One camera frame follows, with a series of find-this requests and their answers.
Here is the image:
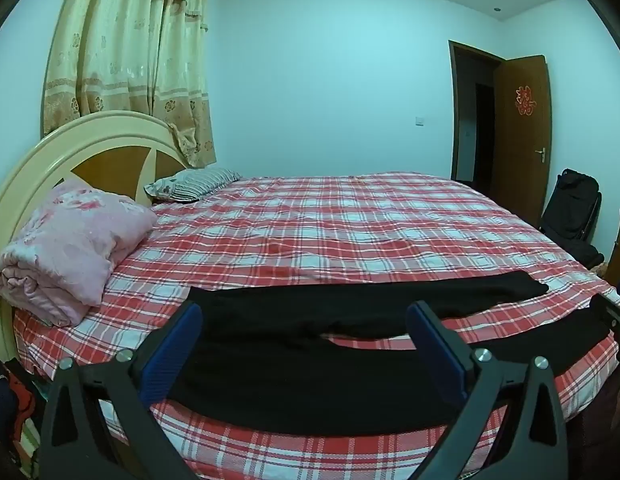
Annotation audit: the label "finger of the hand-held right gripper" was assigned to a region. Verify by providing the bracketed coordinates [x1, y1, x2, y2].
[589, 280, 620, 348]

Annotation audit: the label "red paper door decoration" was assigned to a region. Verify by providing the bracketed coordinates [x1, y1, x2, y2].
[515, 85, 537, 116]

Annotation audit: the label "brown wooden door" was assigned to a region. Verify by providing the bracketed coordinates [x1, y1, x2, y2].
[492, 55, 553, 226]

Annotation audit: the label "dark brown door frame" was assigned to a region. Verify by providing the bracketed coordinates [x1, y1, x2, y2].
[448, 40, 506, 196]

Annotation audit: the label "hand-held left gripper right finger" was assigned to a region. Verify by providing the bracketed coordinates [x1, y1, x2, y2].
[405, 300, 571, 480]

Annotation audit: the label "black pants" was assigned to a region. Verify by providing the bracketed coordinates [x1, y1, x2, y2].
[167, 270, 620, 436]

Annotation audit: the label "pile of clothes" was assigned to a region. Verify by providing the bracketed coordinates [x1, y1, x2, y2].
[0, 350, 45, 471]

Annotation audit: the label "bed with red plaid sheet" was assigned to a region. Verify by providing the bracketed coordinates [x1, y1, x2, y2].
[12, 172, 620, 480]

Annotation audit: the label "striped grey pillow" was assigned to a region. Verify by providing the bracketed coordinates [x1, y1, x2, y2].
[144, 168, 243, 204]

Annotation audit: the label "folded pink quilt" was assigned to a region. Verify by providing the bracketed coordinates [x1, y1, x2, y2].
[0, 180, 158, 326]

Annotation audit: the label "beige floral curtain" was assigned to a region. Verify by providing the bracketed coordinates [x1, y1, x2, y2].
[42, 0, 217, 168]

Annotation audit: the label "cream wooden headboard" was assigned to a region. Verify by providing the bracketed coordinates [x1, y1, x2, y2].
[0, 110, 191, 361]

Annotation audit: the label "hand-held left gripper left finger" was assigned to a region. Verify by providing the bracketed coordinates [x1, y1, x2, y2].
[37, 300, 205, 480]

